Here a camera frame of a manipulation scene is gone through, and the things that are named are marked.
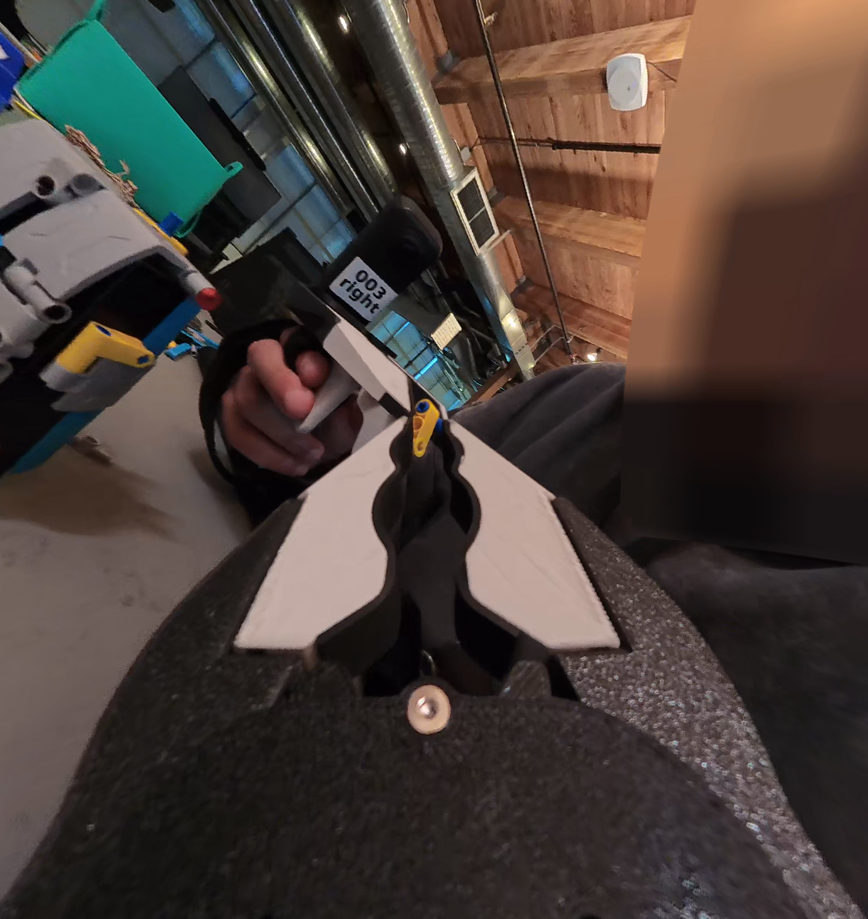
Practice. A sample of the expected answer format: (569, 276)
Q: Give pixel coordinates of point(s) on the bundle of metal pipes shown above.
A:
(283, 57)

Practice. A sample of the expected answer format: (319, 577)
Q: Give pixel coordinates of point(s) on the yellow connector piece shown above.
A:
(422, 423)

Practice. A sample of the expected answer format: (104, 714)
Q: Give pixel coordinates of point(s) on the black horizontal ceiling bar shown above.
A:
(606, 147)

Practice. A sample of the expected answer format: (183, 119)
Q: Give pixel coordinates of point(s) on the thin black ceiling rod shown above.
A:
(516, 143)

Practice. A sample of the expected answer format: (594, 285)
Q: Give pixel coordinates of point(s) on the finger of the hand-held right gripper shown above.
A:
(373, 370)

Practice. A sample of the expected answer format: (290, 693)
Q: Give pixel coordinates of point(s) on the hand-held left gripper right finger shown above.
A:
(534, 567)

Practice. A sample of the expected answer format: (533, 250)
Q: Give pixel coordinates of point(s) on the green plastic board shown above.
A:
(118, 115)

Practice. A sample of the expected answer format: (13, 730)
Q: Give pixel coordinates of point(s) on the person's right hand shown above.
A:
(262, 409)

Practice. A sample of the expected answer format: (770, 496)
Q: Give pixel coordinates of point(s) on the grey blue toy robot build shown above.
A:
(82, 237)

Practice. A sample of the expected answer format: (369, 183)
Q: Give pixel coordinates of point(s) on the white ceiling speaker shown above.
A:
(626, 81)

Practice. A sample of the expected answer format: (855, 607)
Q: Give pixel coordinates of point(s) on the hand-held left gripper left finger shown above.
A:
(319, 560)

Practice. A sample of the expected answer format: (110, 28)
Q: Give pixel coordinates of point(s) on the black monitor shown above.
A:
(254, 276)

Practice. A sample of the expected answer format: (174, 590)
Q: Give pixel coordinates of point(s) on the silver ventilation duct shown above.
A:
(412, 86)

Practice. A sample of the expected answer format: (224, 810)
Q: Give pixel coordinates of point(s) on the white vent grille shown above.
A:
(475, 208)

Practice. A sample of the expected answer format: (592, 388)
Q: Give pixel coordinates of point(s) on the wooden puzzle model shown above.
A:
(100, 161)

